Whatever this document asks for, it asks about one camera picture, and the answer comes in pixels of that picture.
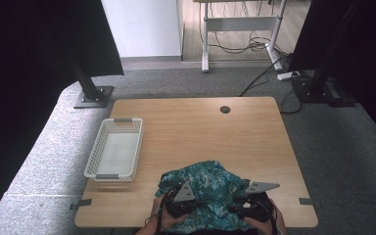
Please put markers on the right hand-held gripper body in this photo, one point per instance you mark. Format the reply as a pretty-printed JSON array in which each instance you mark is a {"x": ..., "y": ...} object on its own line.
[{"x": 258, "y": 202}]

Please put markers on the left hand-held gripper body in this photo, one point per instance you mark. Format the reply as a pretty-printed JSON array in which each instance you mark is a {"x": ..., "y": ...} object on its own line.
[{"x": 184, "y": 196}]

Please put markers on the teal floral shirt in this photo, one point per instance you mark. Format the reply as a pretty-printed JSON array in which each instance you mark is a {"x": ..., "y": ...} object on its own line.
[{"x": 215, "y": 189}]

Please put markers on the white plastic basket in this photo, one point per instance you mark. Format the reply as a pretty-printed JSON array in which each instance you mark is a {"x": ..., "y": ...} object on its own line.
[{"x": 117, "y": 153}]

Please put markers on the person's right hand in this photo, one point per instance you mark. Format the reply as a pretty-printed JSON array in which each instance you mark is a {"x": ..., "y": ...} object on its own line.
[{"x": 261, "y": 226}]

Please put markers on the person's left hand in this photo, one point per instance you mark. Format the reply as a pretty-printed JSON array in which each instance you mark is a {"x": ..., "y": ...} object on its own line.
[{"x": 166, "y": 220}]

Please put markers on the grey tape strip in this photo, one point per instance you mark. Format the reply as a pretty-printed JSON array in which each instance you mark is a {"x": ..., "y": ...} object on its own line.
[
  {"x": 306, "y": 201},
  {"x": 82, "y": 203}
]

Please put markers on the round table grommet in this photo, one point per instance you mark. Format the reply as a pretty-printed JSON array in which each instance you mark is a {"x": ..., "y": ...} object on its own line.
[{"x": 225, "y": 109}]

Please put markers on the white power strip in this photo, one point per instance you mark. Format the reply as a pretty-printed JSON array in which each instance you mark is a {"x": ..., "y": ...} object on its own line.
[{"x": 286, "y": 76}]

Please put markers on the black metal stand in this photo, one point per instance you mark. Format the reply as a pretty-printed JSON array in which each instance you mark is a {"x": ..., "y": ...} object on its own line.
[
  {"x": 319, "y": 84},
  {"x": 91, "y": 96}
]

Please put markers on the black curtain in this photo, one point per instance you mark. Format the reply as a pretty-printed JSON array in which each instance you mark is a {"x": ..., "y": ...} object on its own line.
[
  {"x": 29, "y": 71},
  {"x": 365, "y": 49}
]

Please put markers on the white desk frame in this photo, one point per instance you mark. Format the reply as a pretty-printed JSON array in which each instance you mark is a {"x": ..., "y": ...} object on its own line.
[{"x": 238, "y": 23}]

